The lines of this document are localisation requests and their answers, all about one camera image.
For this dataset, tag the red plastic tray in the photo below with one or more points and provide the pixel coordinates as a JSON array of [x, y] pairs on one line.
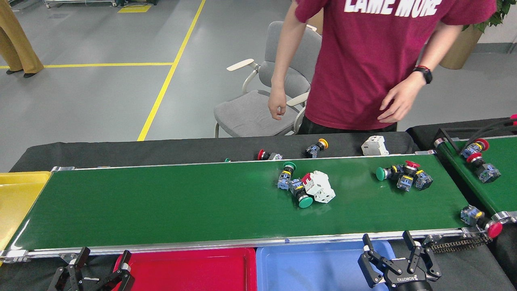
[[190, 270]]

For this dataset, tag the person's left hand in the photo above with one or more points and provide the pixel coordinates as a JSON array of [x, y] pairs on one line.
[[404, 99]]

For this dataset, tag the long green conveyor belt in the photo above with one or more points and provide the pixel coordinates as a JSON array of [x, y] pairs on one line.
[[202, 210]]

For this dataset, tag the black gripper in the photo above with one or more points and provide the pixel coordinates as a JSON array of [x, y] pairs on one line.
[[406, 281]]

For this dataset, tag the red knob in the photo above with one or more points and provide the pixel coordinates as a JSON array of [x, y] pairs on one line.
[[513, 120]]

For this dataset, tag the person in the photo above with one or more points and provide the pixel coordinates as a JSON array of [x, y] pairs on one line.
[[355, 72], [16, 44]]

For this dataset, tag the yellow plastic tray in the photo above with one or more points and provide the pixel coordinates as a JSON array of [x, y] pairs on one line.
[[20, 202]]

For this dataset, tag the white circuit breaker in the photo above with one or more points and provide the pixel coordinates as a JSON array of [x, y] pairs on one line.
[[373, 146], [321, 188]]

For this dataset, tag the person's left forearm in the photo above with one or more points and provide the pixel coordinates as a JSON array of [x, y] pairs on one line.
[[438, 48]]

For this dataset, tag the black metal bracket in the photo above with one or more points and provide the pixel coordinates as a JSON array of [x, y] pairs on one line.
[[451, 142]]

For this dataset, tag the person's right hand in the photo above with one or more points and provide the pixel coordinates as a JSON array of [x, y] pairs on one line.
[[278, 101]]

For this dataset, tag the person's right forearm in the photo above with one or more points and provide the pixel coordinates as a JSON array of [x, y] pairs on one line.
[[282, 64]]

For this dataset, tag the short green conveyor belt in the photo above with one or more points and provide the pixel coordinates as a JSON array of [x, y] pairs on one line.
[[505, 194]]

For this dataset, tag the potted green plant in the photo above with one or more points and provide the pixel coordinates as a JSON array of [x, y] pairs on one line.
[[460, 48]]

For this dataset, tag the yellow push button switch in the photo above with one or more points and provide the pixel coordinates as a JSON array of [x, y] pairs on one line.
[[323, 143]]

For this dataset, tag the blue plastic tray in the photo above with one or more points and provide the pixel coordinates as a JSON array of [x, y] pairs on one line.
[[307, 270]]

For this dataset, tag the red push button switch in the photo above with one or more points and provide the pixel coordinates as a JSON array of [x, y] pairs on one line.
[[261, 154], [481, 144], [473, 157], [412, 164], [424, 180], [494, 230]]

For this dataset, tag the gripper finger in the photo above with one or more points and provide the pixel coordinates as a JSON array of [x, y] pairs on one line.
[[64, 281], [125, 279]]

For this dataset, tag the green push button switch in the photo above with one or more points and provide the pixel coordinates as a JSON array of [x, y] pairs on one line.
[[305, 202], [289, 165], [380, 173]]

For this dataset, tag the grey office chair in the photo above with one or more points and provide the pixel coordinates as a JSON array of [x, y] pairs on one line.
[[250, 115]]

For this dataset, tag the brown cardboard box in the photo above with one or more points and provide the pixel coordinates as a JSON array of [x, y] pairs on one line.
[[317, 22]]

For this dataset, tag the black wrist watch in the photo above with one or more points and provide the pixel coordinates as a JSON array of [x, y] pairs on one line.
[[424, 74]]

